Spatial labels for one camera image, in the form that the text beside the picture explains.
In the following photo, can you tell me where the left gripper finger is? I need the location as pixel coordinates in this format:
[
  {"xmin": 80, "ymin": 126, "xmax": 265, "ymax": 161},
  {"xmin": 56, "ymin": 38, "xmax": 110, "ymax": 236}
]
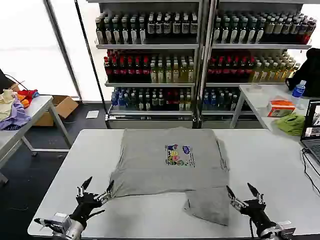
[
  {"xmin": 75, "ymin": 176, "xmax": 93, "ymax": 199},
  {"xmin": 94, "ymin": 179, "xmax": 115, "ymax": 203}
]

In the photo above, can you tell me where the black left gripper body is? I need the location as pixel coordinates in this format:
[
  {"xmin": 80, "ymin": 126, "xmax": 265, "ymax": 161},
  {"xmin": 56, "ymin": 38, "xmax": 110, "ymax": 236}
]
[{"xmin": 69, "ymin": 191, "xmax": 104, "ymax": 225}]

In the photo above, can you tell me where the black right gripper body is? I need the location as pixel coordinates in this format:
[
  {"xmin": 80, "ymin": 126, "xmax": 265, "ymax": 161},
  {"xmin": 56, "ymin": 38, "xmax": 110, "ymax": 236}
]
[{"xmin": 240, "ymin": 197, "xmax": 274, "ymax": 233}]

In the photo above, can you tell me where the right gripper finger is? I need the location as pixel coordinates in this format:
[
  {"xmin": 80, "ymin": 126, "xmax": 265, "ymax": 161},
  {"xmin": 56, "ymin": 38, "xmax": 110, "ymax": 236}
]
[
  {"xmin": 225, "ymin": 184, "xmax": 248, "ymax": 212},
  {"xmin": 246, "ymin": 182, "xmax": 265, "ymax": 205}
]

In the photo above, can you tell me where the grey printed t-shirt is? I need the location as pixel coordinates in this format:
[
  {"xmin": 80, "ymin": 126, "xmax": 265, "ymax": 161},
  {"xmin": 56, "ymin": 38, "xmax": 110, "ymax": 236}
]
[{"xmin": 109, "ymin": 126, "xmax": 231, "ymax": 227}]

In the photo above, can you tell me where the green cloth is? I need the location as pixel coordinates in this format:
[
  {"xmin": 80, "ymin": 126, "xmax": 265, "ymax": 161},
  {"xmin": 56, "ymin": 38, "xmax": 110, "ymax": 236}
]
[{"xmin": 274, "ymin": 112, "xmax": 307, "ymax": 137}]

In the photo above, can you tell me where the open cardboard box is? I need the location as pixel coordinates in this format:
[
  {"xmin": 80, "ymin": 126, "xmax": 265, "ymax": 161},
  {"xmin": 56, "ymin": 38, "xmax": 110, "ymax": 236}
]
[{"xmin": 33, "ymin": 95, "xmax": 80, "ymax": 127}]

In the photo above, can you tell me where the orange tissue box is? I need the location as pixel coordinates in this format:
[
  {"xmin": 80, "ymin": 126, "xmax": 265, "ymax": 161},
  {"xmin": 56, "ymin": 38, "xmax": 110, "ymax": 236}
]
[{"xmin": 265, "ymin": 99, "xmax": 296, "ymax": 118}]

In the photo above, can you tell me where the open laptop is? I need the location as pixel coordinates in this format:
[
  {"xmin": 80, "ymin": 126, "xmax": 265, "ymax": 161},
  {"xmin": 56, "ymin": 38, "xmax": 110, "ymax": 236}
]
[{"xmin": 299, "ymin": 99, "xmax": 320, "ymax": 164}]

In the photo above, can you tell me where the white desk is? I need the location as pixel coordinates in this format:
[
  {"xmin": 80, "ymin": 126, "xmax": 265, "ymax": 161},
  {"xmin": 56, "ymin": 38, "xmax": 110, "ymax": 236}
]
[{"xmin": 229, "ymin": 83, "xmax": 320, "ymax": 144}]

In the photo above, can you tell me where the grey side table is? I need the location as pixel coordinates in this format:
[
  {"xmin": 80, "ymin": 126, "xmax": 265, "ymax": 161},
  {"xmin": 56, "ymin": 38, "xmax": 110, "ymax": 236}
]
[{"xmin": 0, "ymin": 94, "xmax": 73, "ymax": 186}]

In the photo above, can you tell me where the purple cloth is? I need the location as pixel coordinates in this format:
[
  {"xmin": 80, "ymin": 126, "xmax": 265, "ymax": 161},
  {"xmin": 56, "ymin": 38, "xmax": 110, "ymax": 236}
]
[{"xmin": 0, "ymin": 96, "xmax": 33, "ymax": 131}]

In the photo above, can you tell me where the red orange cloth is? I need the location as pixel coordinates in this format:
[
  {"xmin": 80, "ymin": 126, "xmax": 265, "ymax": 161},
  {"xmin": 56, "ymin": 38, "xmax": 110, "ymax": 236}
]
[{"xmin": 16, "ymin": 88, "xmax": 40, "ymax": 109}]

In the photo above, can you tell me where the blue label water bottle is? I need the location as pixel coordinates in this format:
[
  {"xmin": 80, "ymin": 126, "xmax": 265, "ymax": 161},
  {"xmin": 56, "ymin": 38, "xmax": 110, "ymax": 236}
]
[{"xmin": 291, "ymin": 79, "xmax": 307, "ymax": 108}]

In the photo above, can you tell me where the cream cloth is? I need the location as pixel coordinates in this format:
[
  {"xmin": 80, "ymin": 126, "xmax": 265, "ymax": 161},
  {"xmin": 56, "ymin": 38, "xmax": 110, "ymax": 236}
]
[{"xmin": 0, "ymin": 88, "xmax": 19, "ymax": 122}]

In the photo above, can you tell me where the black slanted pole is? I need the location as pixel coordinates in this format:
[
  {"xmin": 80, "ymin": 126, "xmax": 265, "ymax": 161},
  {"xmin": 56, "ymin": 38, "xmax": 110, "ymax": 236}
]
[{"xmin": 74, "ymin": 0, "xmax": 109, "ymax": 129}]

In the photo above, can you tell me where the shelf rack with bottles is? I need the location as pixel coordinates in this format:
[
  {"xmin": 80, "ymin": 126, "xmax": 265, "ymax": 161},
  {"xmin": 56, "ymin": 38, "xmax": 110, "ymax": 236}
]
[
  {"xmin": 86, "ymin": 0, "xmax": 205, "ymax": 130},
  {"xmin": 199, "ymin": 0, "xmax": 314, "ymax": 130}
]

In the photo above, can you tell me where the black bag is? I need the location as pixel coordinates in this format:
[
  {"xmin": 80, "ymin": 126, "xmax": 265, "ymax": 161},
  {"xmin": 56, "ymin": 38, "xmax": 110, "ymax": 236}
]
[{"xmin": 285, "ymin": 47, "xmax": 320, "ymax": 98}]

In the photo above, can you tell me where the black chair back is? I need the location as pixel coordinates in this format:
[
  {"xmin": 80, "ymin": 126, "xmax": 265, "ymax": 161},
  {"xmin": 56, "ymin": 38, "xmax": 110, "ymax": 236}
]
[{"xmin": 0, "ymin": 67, "xmax": 16, "ymax": 95}]

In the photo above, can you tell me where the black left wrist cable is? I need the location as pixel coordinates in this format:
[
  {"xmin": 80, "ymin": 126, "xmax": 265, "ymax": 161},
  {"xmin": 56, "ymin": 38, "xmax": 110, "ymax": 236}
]
[{"xmin": 84, "ymin": 209, "xmax": 106, "ymax": 222}]

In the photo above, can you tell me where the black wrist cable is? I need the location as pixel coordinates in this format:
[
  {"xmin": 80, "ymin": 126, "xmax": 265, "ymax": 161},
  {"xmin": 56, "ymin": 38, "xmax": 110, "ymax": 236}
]
[
  {"xmin": 84, "ymin": 209, "xmax": 106, "ymax": 222},
  {"xmin": 248, "ymin": 216, "xmax": 259, "ymax": 238}
]

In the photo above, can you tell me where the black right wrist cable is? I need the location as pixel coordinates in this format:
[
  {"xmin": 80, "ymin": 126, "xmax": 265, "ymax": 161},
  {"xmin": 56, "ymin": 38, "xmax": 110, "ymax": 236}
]
[{"xmin": 248, "ymin": 216, "xmax": 259, "ymax": 238}]

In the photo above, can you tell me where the black laptop cable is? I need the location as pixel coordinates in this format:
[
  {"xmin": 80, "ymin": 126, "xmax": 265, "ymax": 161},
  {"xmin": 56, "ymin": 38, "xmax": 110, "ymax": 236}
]
[{"xmin": 301, "ymin": 147, "xmax": 320, "ymax": 196}]

